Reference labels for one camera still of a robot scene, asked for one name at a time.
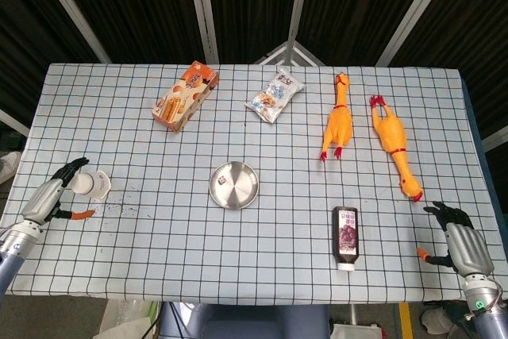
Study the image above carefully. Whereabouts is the blue-grey robot torso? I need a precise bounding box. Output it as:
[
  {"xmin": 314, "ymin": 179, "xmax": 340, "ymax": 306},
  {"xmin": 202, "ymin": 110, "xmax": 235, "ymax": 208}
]
[{"xmin": 158, "ymin": 302, "xmax": 330, "ymax": 339}]

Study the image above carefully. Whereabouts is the orange biscuit box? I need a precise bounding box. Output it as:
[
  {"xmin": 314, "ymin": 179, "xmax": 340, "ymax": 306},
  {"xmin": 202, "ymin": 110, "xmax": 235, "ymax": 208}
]
[{"xmin": 152, "ymin": 60, "xmax": 221, "ymax": 133}]

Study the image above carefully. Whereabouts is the dark blue table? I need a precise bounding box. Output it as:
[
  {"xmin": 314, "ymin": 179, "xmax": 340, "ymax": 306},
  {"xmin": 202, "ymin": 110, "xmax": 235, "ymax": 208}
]
[{"xmin": 460, "ymin": 71, "xmax": 489, "ymax": 213}]

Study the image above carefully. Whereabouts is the white triangular frame foot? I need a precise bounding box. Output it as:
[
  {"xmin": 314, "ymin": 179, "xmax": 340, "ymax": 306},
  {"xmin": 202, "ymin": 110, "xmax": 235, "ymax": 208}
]
[{"xmin": 253, "ymin": 40, "xmax": 327, "ymax": 66}]

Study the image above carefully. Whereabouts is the white cardboard box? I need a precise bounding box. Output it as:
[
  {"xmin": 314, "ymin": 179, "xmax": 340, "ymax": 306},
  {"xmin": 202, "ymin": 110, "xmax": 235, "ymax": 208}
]
[{"xmin": 331, "ymin": 322, "xmax": 382, "ymax": 339}]

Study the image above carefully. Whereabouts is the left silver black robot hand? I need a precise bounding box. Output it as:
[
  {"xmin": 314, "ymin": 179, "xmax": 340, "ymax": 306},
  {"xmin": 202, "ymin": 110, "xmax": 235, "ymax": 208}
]
[{"xmin": 20, "ymin": 157, "xmax": 96, "ymax": 225}]

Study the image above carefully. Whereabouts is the white paper cup blue ring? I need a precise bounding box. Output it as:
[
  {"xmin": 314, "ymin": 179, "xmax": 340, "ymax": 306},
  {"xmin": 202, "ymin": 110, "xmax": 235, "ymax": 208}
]
[{"xmin": 72, "ymin": 169, "xmax": 112, "ymax": 201}]

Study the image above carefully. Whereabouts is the white shoe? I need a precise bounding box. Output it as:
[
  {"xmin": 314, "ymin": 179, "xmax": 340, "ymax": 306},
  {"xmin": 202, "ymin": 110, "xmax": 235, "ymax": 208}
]
[
  {"xmin": 420, "ymin": 309, "xmax": 453, "ymax": 334},
  {"xmin": 0, "ymin": 151, "xmax": 23, "ymax": 185}
]

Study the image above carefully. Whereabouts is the dark grape sauce bottle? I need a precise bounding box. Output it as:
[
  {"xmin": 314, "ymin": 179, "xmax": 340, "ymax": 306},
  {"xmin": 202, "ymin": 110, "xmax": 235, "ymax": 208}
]
[{"xmin": 332, "ymin": 206, "xmax": 360, "ymax": 272}]

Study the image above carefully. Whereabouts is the white metal frame bar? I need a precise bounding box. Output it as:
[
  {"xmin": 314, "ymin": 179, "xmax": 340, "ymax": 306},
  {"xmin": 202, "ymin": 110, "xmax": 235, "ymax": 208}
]
[
  {"xmin": 0, "ymin": 108, "xmax": 31, "ymax": 137},
  {"xmin": 481, "ymin": 124, "xmax": 508, "ymax": 153}
]

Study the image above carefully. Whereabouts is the round steel plate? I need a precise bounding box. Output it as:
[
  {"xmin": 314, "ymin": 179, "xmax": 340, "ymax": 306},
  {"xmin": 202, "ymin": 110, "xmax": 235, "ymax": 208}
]
[{"xmin": 209, "ymin": 160, "xmax": 260, "ymax": 210}]

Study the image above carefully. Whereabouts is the white blue snack bag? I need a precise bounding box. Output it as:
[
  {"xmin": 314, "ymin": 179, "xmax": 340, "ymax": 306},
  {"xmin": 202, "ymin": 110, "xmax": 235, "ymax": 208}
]
[{"xmin": 244, "ymin": 66, "xmax": 306, "ymax": 125}]

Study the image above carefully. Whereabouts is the light blue checkered tablecloth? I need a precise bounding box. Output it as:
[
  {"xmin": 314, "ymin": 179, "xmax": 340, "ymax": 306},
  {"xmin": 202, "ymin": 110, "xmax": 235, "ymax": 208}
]
[{"xmin": 0, "ymin": 62, "xmax": 508, "ymax": 303}]

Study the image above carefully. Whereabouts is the yellow rubber chicken toy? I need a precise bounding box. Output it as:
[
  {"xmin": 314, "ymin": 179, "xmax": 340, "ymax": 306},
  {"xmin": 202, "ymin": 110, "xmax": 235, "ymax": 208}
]
[
  {"xmin": 319, "ymin": 71, "xmax": 354, "ymax": 162},
  {"xmin": 370, "ymin": 94, "xmax": 425, "ymax": 203}
]

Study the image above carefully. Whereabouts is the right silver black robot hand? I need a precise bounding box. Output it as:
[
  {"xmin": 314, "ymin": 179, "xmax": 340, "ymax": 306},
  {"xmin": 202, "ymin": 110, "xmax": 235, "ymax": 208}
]
[{"xmin": 416, "ymin": 201, "xmax": 495, "ymax": 276}]

